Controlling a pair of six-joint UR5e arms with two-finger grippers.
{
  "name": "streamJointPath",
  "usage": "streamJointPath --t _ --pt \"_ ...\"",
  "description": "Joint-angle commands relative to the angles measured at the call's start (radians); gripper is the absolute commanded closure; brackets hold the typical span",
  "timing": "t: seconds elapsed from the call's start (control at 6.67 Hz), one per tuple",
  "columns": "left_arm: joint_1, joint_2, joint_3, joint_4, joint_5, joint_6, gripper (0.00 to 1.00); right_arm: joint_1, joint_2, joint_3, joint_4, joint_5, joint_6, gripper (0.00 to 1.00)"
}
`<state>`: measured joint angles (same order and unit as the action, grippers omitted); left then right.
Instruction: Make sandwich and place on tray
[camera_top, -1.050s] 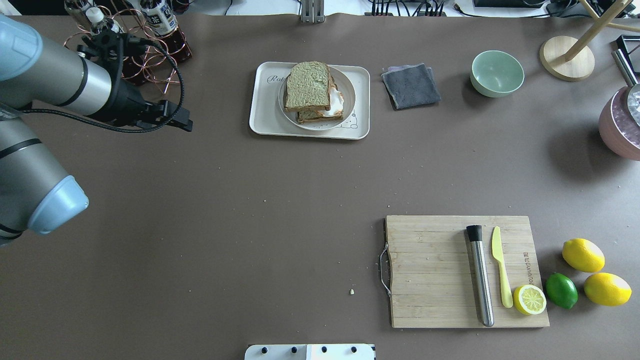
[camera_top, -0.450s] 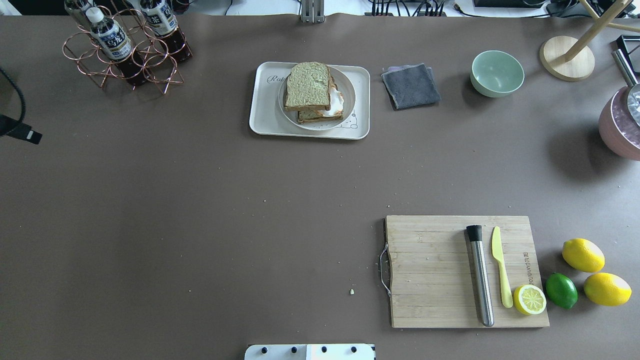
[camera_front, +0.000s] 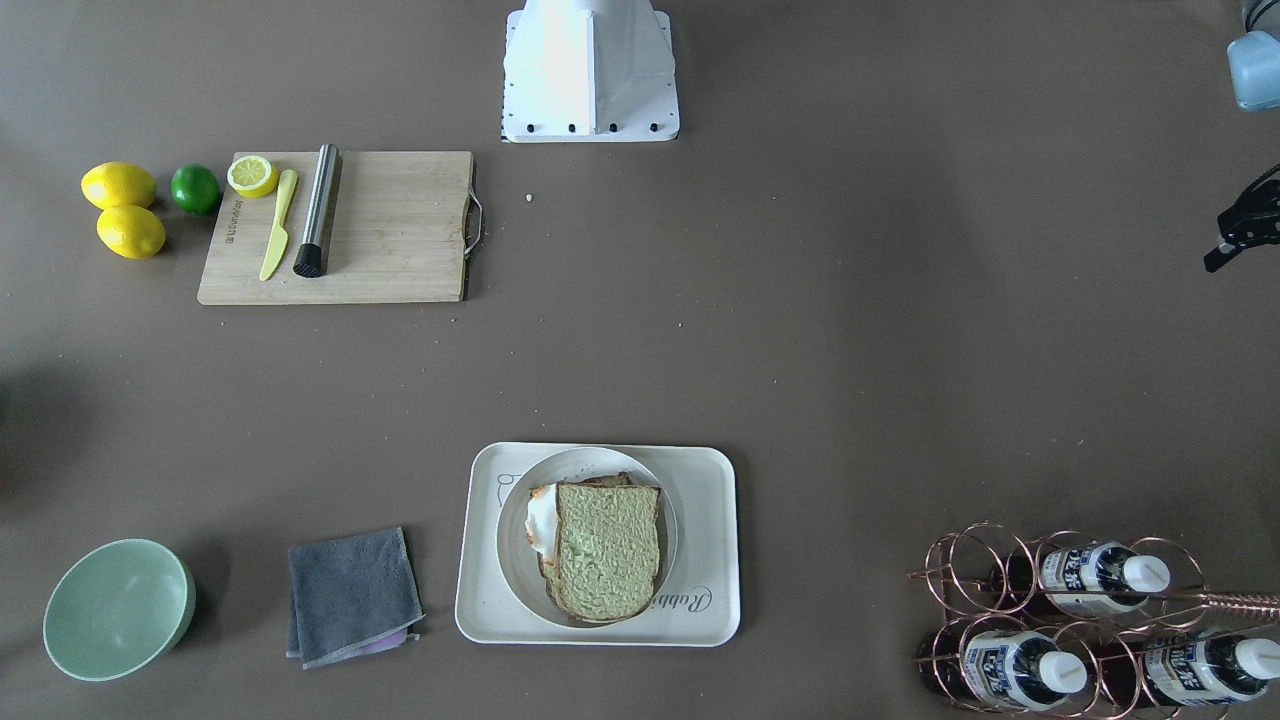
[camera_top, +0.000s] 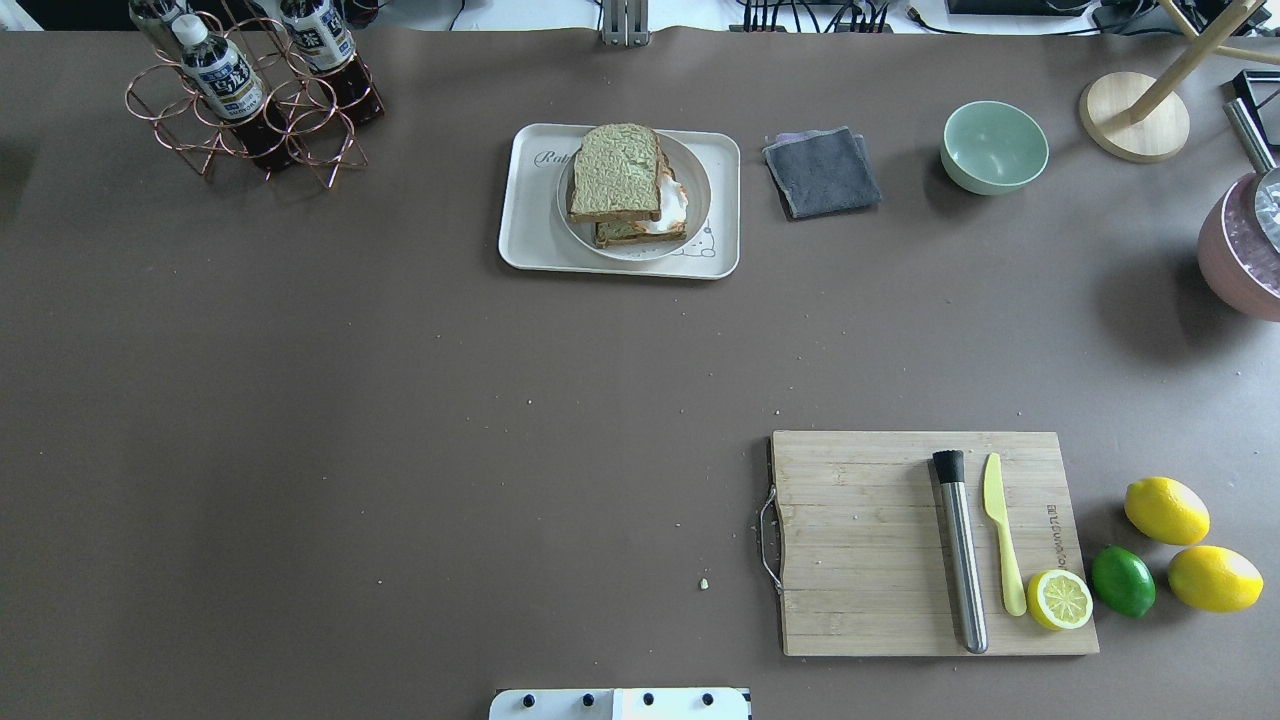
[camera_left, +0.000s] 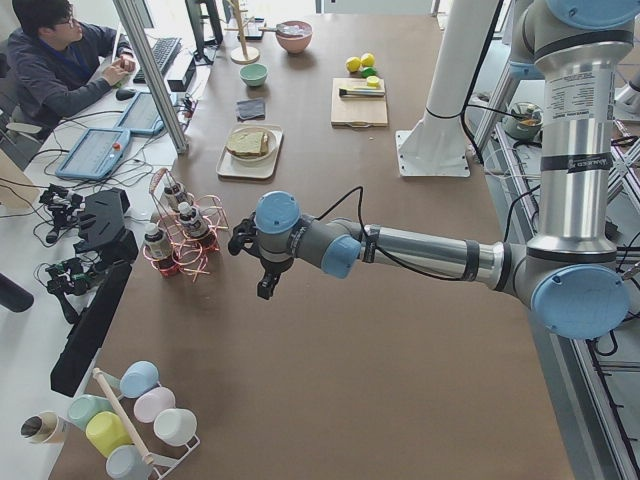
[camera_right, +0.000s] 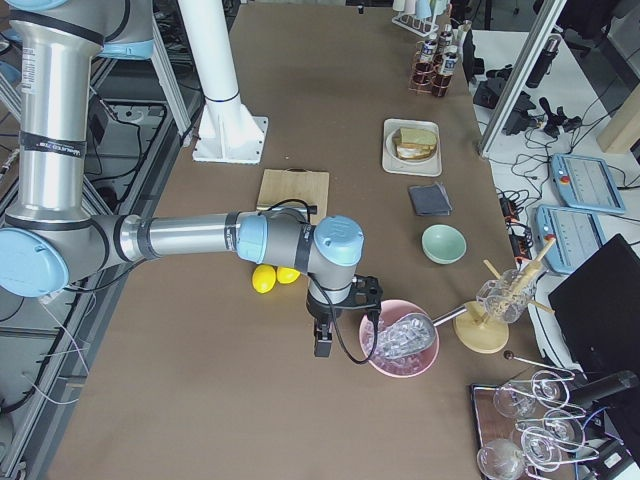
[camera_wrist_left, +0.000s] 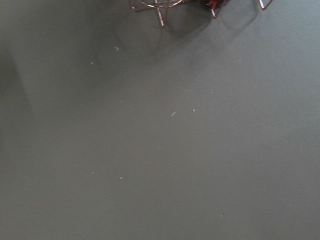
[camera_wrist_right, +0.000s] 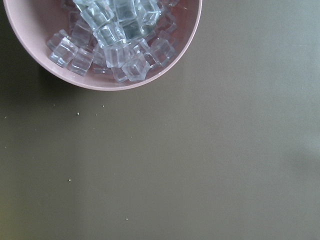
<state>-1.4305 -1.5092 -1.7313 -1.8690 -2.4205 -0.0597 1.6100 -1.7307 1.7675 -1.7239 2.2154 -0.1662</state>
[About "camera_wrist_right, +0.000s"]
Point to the clear ice cube pile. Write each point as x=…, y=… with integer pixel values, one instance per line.
x=78, y=50

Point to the pink bowl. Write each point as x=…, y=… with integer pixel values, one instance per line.
x=34, y=21

